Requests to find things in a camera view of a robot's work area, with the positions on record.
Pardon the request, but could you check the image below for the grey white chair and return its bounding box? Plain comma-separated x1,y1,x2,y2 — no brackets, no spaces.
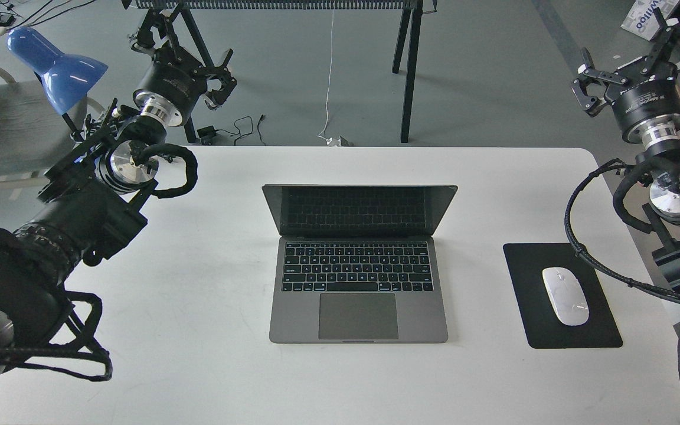
0,26,106,235

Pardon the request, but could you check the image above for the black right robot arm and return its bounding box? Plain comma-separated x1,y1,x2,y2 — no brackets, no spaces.
564,8,680,304

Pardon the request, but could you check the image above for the white hanging cable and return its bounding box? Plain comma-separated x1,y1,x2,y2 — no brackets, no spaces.
317,9,354,148

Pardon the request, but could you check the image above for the white computer mouse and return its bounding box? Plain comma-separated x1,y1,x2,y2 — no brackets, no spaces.
542,267,589,326

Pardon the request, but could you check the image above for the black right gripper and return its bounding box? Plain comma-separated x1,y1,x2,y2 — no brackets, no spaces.
571,7,680,144

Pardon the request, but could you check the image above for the black power adapter with cable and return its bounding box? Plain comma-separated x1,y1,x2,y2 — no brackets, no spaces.
196,114,267,146

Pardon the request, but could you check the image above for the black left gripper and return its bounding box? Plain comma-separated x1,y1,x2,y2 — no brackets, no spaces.
130,9,237,127

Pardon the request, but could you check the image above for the grey open laptop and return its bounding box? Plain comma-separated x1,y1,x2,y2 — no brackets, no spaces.
262,184,457,344

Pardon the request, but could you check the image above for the white cardboard box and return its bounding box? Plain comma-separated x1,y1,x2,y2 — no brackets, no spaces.
620,1,680,41

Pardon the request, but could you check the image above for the black mouse pad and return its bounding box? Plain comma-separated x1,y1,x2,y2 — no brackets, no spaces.
503,244,623,349

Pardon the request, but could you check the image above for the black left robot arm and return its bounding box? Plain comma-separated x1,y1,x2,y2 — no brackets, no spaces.
0,1,237,382

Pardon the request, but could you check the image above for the blue desk lamp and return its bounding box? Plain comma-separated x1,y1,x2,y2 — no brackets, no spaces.
7,27,108,143

